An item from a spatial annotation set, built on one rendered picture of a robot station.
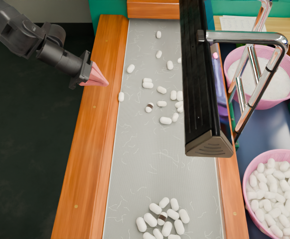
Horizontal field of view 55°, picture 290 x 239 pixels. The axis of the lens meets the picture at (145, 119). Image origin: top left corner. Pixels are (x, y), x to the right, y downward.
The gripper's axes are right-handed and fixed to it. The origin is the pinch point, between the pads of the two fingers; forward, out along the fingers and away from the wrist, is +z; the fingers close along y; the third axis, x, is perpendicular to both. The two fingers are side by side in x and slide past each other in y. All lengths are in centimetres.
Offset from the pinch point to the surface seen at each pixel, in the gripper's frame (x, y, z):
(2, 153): 113, 16, -1
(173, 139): -4.5, -10.8, 23.6
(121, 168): 5.1, -21.1, 12.1
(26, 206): 98, -13, 16
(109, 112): 6.9, -3.6, 6.6
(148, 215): -2.0, -34.4, 17.1
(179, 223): -6.9, -35.8, 23.1
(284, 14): -36, 47, 55
